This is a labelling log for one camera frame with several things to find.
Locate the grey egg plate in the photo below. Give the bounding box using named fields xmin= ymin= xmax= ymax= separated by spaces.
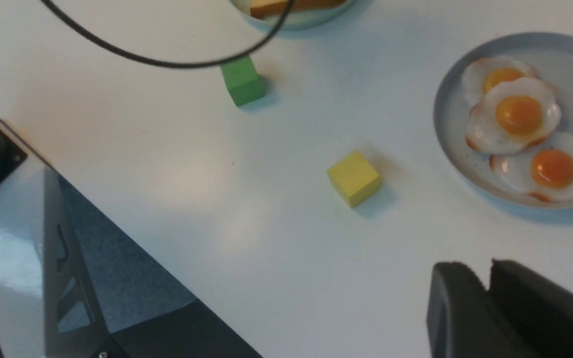
xmin=433 ymin=32 xmax=573 ymax=209

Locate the green cube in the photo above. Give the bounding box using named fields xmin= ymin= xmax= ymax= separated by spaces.
xmin=220 ymin=56 xmax=266 ymax=108

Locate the light blue bread plate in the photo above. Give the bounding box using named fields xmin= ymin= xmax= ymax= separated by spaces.
xmin=230 ymin=0 xmax=356 ymax=30

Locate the yellow cube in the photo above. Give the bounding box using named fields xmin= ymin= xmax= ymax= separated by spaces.
xmin=327 ymin=151 xmax=382 ymax=209

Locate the fried egg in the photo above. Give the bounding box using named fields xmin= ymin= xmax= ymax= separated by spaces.
xmin=489 ymin=132 xmax=573 ymax=202
xmin=461 ymin=55 xmax=538 ymax=106
xmin=465 ymin=78 xmax=562 ymax=156

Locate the black cable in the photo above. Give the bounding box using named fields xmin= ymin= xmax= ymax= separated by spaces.
xmin=0 ymin=0 xmax=297 ymax=358

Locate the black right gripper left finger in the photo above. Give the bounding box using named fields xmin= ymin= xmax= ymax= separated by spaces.
xmin=426 ymin=262 xmax=539 ymax=358

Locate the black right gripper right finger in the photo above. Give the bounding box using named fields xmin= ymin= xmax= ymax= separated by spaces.
xmin=489 ymin=260 xmax=573 ymax=358

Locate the toast slice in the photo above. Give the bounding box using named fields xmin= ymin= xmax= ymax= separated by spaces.
xmin=249 ymin=0 xmax=346 ymax=19

